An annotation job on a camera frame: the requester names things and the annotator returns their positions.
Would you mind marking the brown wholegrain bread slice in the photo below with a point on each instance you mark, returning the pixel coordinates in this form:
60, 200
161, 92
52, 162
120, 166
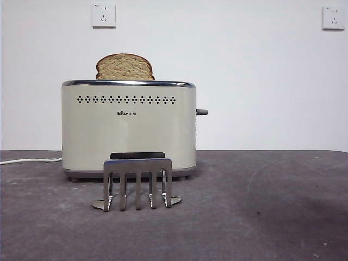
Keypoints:
125, 66

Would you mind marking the grey toaster lever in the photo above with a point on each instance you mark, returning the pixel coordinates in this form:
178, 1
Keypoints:
202, 111

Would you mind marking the cream two-slot toaster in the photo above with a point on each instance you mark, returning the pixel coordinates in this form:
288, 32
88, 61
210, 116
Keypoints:
130, 136

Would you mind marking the shiny metal toast rack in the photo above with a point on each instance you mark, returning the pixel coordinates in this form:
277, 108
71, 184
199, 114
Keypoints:
136, 166

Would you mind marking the white wall socket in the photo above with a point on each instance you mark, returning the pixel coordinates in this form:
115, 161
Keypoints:
103, 15
334, 18

